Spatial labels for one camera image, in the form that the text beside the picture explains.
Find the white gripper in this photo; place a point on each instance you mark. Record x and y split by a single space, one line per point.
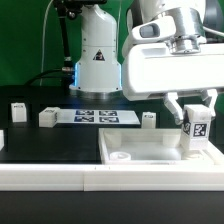
150 71

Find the white sheet with fiducial tags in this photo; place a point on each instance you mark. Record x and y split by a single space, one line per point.
83 116

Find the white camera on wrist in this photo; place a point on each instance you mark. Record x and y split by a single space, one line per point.
158 30

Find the white square table top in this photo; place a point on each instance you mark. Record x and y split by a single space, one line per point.
125 146

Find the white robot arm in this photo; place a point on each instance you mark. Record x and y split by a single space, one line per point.
98 72

